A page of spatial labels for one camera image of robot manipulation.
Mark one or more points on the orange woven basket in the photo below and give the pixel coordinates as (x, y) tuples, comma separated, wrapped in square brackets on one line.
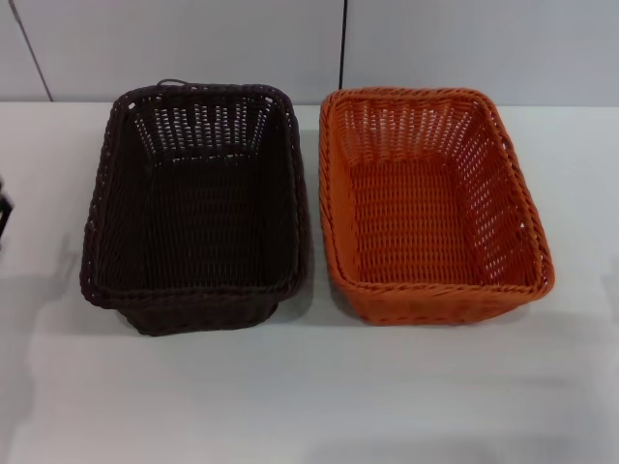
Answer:
[(411, 217)]

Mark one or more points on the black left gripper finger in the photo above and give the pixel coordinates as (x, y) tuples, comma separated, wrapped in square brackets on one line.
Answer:
[(6, 208)]

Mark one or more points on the dark brown woven basket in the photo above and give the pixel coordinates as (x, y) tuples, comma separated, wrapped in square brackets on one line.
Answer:
[(193, 232)]

